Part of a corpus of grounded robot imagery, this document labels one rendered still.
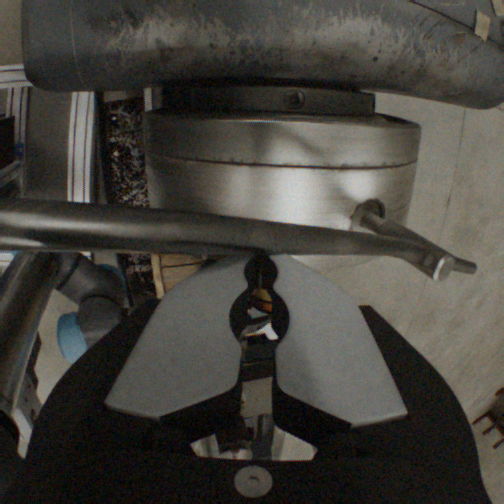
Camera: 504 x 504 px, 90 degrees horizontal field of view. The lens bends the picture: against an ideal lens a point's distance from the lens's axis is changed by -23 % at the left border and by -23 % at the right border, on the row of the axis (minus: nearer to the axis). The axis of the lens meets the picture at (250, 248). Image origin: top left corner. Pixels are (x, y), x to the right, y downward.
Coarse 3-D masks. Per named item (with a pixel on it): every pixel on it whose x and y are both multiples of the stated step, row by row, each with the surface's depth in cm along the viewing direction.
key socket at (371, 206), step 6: (366, 204) 25; (372, 204) 25; (360, 210) 25; (366, 210) 25; (372, 210) 26; (378, 210) 26; (354, 216) 25; (360, 216) 25; (378, 216) 26; (354, 222) 25; (354, 228) 26; (360, 228) 26
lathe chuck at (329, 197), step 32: (160, 160) 27; (192, 160) 25; (416, 160) 28; (160, 192) 29; (192, 192) 26; (224, 192) 24; (256, 192) 24; (288, 192) 23; (320, 192) 23; (352, 192) 24; (384, 192) 25; (320, 224) 25; (320, 256) 26; (352, 256) 27
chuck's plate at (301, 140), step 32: (160, 128) 26; (192, 128) 23; (224, 128) 22; (256, 128) 22; (288, 128) 21; (320, 128) 21; (352, 128) 22; (384, 128) 22; (416, 128) 25; (224, 160) 23; (256, 160) 23; (288, 160) 22; (320, 160) 22; (352, 160) 23; (384, 160) 24
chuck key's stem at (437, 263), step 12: (372, 216) 25; (372, 228) 24; (384, 228) 23; (396, 228) 22; (408, 228) 22; (408, 240) 21; (420, 240) 20; (432, 252) 19; (444, 252) 19; (420, 264) 20; (432, 264) 19; (444, 264) 18; (432, 276) 19; (444, 276) 19
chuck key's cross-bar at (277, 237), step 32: (0, 224) 5; (32, 224) 6; (64, 224) 6; (96, 224) 7; (128, 224) 7; (160, 224) 8; (192, 224) 9; (224, 224) 9; (256, 224) 10; (288, 224) 11; (416, 256) 19
